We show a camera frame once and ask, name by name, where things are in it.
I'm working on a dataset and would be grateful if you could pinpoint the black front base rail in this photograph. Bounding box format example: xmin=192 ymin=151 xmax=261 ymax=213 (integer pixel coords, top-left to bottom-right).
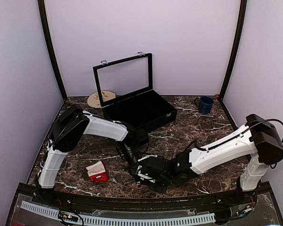
xmin=34 ymin=189 xmax=257 ymax=210

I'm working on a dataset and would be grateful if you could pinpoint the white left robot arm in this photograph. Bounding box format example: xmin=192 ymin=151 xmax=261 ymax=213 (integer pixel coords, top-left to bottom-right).
xmin=36 ymin=105 xmax=156 ymax=205

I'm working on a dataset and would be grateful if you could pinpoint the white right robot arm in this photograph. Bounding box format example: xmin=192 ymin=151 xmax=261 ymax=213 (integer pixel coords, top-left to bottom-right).
xmin=132 ymin=114 xmax=283 ymax=204

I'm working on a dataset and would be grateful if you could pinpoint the black left frame post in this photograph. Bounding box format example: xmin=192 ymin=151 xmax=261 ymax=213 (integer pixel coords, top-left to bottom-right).
xmin=37 ymin=0 xmax=68 ymax=102

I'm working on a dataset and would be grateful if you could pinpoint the red and white sock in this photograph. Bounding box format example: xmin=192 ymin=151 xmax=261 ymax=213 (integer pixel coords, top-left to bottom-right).
xmin=86 ymin=161 xmax=108 ymax=182

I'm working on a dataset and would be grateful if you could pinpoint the black frame post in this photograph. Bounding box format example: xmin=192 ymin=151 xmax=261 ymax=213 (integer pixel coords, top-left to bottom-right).
xmin=37 ymin=0 xmax=68 ymax=102
xmin=219 ymin=0 xmax=247 ymax=101

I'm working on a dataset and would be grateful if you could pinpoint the white slotted cable duct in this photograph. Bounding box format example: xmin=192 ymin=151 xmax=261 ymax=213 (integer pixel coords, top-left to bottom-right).
xmin=20 ymin=201 xmax=216 ymax=226

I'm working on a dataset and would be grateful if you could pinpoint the black compartment display box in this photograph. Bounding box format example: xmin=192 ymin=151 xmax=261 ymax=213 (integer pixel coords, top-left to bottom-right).
xmin=93 ymin=52 xmax=177 ymax=132

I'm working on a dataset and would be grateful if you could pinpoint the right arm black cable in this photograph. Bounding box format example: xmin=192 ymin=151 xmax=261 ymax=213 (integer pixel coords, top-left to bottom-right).
xmin=245 ymin=119 xmax=283 ymax=169

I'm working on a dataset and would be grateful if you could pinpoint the black right frame post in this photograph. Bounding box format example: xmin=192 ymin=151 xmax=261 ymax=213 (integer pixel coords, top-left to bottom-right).
xmin=219 ymin=0 xmax=247 ymax=101

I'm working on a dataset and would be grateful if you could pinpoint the floral ceramic plate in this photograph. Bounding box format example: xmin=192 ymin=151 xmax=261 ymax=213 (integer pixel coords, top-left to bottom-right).
xmin=87 ymin=90 xmax=117 ymax=109

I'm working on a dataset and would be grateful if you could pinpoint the blue enamel mug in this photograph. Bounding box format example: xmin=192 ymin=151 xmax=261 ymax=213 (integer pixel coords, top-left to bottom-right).
xmin=194 ymin=96 xmax=214 ymax=114

